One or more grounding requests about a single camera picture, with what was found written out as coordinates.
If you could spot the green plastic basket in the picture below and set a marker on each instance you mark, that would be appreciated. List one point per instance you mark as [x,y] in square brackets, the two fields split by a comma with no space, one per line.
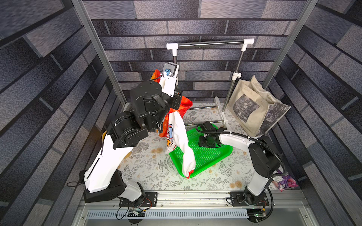
[205,157]

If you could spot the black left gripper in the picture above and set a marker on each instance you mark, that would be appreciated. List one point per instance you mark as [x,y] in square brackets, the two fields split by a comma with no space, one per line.
[176,100]

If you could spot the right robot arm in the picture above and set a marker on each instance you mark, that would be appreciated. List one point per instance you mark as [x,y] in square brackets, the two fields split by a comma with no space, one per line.
[266,158]

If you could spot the beige canvas tote bag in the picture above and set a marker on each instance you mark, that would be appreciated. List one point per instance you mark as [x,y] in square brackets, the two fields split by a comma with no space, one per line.
[255,108]

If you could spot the rainbow striped jacket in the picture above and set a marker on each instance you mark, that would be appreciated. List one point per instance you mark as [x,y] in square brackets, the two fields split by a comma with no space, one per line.
[184,106]

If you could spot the white cartoon jacket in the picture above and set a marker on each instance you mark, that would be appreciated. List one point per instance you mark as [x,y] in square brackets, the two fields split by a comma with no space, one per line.
[177,137]

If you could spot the purple snack packet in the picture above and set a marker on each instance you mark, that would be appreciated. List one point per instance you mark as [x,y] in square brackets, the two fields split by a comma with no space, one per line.
[285,182]

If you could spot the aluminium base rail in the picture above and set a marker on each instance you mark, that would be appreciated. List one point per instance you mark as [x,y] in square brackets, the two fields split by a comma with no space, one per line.
[197,208]

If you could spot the metal clothes rack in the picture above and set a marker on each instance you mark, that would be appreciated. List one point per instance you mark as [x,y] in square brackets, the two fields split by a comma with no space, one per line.
[210,78]

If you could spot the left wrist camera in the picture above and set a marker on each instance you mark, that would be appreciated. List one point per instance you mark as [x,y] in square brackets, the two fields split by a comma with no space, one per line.
[169,78]

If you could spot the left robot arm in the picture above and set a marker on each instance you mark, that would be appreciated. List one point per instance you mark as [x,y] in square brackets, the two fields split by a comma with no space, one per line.
[150,105]

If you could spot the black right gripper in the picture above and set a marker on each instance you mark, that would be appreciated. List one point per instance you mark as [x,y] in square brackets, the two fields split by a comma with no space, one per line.
[205,141]

